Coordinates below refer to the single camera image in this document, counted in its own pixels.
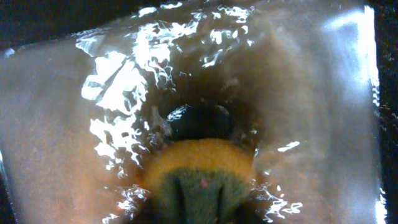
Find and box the green yellow sponge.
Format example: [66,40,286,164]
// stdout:
[142,139,256,224]

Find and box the black water tray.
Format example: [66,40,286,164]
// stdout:
[1,1,397,223]

